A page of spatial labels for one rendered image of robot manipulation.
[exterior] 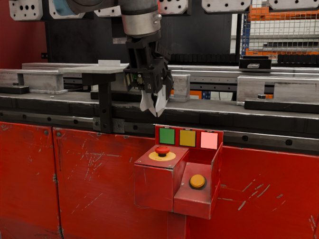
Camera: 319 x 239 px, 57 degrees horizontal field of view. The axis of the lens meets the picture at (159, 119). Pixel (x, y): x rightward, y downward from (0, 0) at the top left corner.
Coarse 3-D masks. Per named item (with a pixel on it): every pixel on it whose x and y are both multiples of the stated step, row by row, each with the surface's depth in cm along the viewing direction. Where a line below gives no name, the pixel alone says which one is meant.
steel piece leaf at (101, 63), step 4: (100, 60) 103; (104, 60) 103; (108, 60) 102; (112, 60) 102; (116, 60) 101; (100, 64) 104; (104, 64) 103; (108, 64) 103; (112, 64) 102; (116, 64) 102; (120, 64) 102; (124, 64) 111
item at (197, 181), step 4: (192, 176) 77; (196, 176) 77; (200, 176) 77; (192, 180) 76; (196, 180) 76; (200, 180) 76; (204, 180) 76; (192, 184) 76; (196, 184) 75; (200, 184) 75; (204, 184) 76; (196, 188) 76
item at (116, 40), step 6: (114, 18) 109; (120, 18) 108; (114, 24) 109; (120, 24) 108; (114, 30) 110; (120, 30) 109; (114, 36) 110; (120, 36) 109; (114, 42) 112; (120, 42) 111
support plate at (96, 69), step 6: (84, 66) 102; (90, 66) 102; (96, 66) 102; (102, 66) 102; (108, 66) 102; (114, 66) 102; (66, 72) 89; (72, 72) 88; (78, 72) 88; (84, 72) 87; (90, 72) 86; (96, 72) 85; (102, 72) 85; (108, 72) 84; (114, 72) 87
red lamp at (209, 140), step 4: (204, 132) 81; (204, 136) 82; (208, 136) 81; (212, 136) 81; (216, 136) 80; (204, 140) 82; (208, 140) 81; (212, 140) 81; (216, 140) 81; (204, 144) 82; (208, 144) 82; (212, 144) 81; (216, 144) 81; (212, 148) 82; (216, 148) 81
